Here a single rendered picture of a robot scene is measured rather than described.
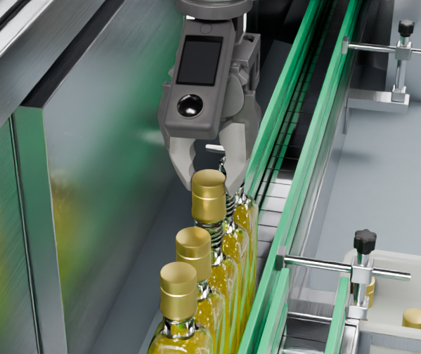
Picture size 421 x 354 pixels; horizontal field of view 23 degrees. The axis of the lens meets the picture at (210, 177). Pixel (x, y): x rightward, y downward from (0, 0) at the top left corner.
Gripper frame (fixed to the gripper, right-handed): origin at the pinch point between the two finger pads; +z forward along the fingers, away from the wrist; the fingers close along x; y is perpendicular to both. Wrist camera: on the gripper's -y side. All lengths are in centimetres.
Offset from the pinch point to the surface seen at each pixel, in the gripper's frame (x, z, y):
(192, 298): -1.5, 4.5, -12.2
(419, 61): -18, 34, 103
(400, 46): -14, 22, 83
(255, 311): -3.8, 22.0, 7.4
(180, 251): 1.1, 3.3, -7.2
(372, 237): -15.8, 17.5, 19.1
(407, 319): -21, 37, 28
